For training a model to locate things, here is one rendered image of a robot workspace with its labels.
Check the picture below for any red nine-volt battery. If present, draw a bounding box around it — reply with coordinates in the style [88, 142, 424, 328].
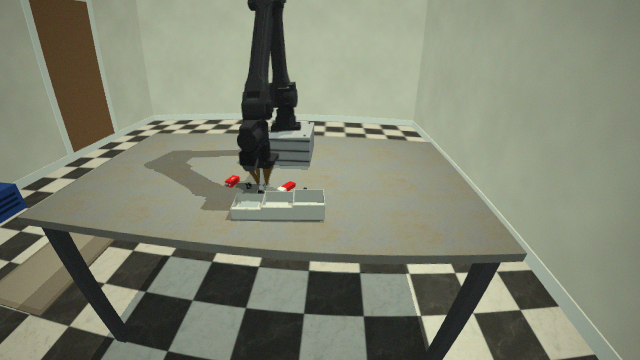
[225, 175, 240, 187]

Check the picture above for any grey three-compartment bin rack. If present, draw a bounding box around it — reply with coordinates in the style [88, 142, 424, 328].
[231, 189, 325, 220]

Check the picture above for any red and white eraser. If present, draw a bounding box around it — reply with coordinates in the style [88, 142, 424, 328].
[277, 181, 296, 191]

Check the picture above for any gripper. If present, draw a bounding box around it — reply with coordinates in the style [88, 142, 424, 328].
[249, 153, 279, 186]

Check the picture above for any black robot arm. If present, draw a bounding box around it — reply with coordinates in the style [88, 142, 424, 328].
[237, 0, 301, 172]

